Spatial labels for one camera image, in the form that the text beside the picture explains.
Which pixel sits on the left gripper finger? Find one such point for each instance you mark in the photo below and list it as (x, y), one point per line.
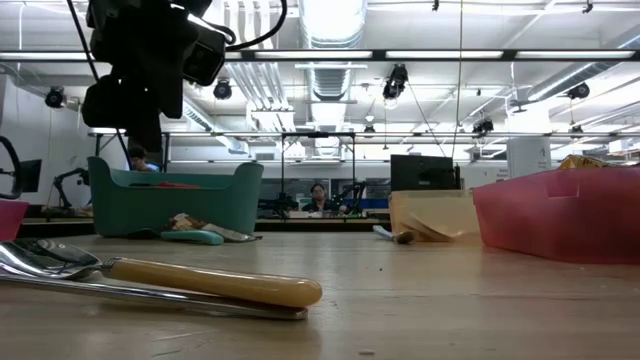
(142, 127)

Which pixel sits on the background black robot arm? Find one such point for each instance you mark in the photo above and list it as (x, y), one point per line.
(352, 192)
(82, 175)
(280, 205)

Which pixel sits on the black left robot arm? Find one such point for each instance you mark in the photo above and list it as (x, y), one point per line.
(102, 102)

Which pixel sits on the person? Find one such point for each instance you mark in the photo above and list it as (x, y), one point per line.
(137, 159)
(320, 200)

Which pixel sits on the black ceiling spotlight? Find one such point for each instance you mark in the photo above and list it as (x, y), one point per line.
(579, 91)
(223, 90)
(395, 82)
(55, 97)
(483, 126)

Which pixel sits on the teal plastic bin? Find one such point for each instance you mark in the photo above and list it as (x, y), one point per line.
(200, 210)

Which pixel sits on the brown sauce packet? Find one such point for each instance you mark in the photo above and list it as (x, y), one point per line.
(190, 222)

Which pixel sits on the small black monitor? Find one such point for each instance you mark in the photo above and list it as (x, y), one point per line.
(32, 175)

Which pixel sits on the pink plastic bowl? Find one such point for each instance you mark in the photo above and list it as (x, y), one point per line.
(11, 220)

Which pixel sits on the all-metal spoon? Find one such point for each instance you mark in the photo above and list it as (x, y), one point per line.
(75, 287)

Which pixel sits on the black background workbench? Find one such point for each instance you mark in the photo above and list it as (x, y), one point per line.
(310, 225)

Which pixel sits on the large black monitor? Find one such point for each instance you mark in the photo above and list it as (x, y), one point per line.
(425, 172)

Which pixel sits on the orange plastic bin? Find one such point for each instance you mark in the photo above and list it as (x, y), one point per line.
(430, 210)

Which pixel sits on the white pillar sign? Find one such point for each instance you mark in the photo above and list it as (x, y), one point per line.
(527, 157)

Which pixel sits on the pink plastic bin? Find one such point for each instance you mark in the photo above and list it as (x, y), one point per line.
(550, 220)

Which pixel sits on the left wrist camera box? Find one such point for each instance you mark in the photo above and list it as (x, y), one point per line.
(205, 55)

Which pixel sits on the silver ventilation duct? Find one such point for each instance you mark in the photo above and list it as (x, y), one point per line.
(330, 40)

